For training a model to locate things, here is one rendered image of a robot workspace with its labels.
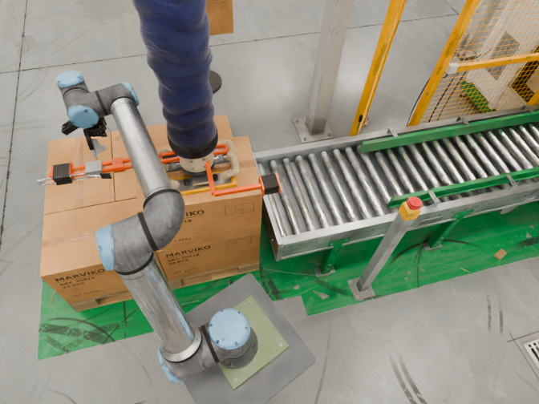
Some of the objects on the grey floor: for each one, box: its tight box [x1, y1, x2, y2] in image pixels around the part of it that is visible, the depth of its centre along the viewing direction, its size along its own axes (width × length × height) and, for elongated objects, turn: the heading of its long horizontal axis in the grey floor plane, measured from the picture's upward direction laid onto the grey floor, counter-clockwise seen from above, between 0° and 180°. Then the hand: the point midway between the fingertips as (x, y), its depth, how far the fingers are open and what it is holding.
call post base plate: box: [347, 277, 375, 301], centre depth 262 cm, size 15×15×3 cm
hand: (95, 147), depth 165 cm, fingers open, 14 cm apart
